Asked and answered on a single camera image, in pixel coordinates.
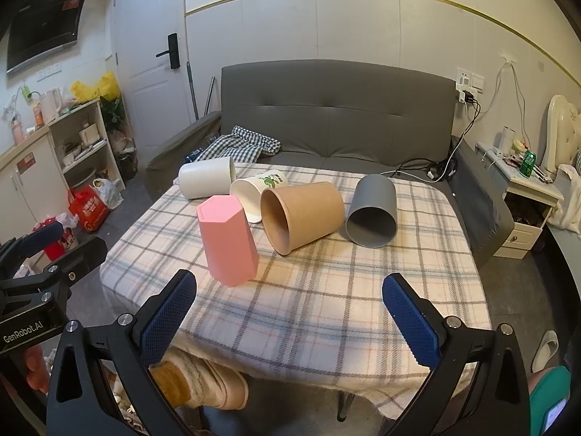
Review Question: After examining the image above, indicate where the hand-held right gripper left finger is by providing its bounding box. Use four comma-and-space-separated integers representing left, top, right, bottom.
46, 269, 197, 436

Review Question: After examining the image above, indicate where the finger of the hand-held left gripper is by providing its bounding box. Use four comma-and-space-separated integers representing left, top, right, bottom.
0, 235, 109, 310
0, 221, 65, 280

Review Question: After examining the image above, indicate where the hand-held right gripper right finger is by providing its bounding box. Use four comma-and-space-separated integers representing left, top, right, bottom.
381, 273, 532, 436

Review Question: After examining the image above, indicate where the brown paper cup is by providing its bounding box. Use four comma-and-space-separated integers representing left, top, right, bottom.
260, 182, 346, 256

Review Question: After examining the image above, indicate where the pink hexagonal cup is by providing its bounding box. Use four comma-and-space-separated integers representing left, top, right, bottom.
196, 194, 260, 288

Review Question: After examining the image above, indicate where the grey plastic cup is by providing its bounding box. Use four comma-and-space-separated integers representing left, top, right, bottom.
346, 174, 398, 250

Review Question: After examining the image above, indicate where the white plastic cup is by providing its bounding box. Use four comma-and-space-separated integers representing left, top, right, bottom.
178, 157, 237, 199

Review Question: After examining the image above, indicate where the white paper cup green print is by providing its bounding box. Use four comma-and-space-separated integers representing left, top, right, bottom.
229, 170, 291, 224

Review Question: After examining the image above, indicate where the person's left hand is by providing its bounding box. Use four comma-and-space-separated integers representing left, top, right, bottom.
24, 344, 52, 395

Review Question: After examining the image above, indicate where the red cartoon bag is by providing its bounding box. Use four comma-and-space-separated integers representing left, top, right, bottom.
32, 215, 79, 262

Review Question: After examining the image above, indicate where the red paper bag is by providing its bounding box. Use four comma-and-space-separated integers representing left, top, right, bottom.
68, 185, 110, 235

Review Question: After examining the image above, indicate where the yellow sock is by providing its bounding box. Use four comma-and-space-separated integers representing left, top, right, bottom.
150, 359, 192, 407

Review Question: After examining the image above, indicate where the white kitchen cabinet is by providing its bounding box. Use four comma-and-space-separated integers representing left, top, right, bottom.
0, 125, 70, 247

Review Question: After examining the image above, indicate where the white plastic bag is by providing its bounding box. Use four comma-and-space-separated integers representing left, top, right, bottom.
93, 178, 124, 210

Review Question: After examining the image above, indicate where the beige plush slipper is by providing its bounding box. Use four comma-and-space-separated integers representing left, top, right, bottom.
182, 358, 249, 412

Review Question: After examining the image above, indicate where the plaid tablecloth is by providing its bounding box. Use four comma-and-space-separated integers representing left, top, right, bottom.
99, 162, 493, 421

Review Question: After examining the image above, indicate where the white open shelf unit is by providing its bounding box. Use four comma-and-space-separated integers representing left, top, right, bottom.
48, 99, 126, 192

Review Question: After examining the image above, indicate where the white electric kettle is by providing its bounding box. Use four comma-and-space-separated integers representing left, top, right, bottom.
40, 88, 63, 121

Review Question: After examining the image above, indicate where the white slipper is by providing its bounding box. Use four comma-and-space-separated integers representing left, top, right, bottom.
531, 331, 559, 373

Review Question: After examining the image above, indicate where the white nightstand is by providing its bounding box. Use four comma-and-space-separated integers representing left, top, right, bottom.
476, 142, 564, 259

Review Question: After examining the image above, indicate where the yellow plastic bag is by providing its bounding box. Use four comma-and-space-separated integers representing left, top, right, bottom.
70, 71, 122, 103

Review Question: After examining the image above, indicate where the white door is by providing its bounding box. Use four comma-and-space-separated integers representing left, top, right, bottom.
111, 0, 195, 179

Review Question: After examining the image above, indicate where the checked cloth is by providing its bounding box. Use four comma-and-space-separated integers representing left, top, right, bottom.
200, 126, 282, 164

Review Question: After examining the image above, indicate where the white cloth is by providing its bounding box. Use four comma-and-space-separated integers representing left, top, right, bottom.
547, 163, 581, 232

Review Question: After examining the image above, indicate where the black range hood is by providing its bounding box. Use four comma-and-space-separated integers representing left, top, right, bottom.
5, 0, 103, 76

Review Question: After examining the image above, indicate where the grey sofa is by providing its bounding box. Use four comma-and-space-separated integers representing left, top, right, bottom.
145, 60, 516, 268

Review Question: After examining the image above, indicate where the cream bed headboard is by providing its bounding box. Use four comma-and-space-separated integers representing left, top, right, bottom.
542, 94, 581, 179

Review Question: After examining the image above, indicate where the green mop handle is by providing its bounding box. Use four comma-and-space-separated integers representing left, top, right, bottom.
185, 61, 199, 121

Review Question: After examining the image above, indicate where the black charging cable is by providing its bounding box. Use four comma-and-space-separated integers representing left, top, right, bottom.
379, 99, 483, 183

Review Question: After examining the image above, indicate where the black door lock handle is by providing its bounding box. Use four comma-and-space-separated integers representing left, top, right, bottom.
155, 33, 179, 70

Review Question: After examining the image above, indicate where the white wall socket panel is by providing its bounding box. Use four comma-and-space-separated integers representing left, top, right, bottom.
455, 68, 485, 92

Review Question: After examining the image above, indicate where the white cable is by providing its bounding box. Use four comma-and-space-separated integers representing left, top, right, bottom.
481, 57, 533, 155

